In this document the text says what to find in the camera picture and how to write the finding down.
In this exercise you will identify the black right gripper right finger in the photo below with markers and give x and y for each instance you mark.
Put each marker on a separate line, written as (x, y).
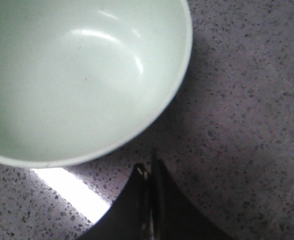
(175, 217)

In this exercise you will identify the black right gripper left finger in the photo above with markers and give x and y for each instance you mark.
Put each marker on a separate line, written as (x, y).
(129, 216)

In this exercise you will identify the green bowl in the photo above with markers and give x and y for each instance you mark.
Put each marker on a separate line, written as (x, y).
(80, 78)

